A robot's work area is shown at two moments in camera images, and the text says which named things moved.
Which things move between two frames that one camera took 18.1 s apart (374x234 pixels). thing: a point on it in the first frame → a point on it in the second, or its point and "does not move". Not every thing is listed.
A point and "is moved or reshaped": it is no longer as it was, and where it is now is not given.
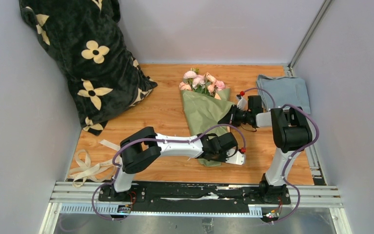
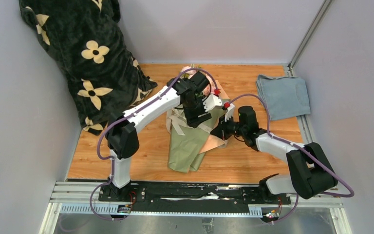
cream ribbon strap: (92, 172) → (177, 116)
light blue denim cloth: (285, 90) does not move
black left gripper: (222, 160) → (193, 119)
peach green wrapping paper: (204, 111) is moved or reshaped
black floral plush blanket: (83, 37) does not move
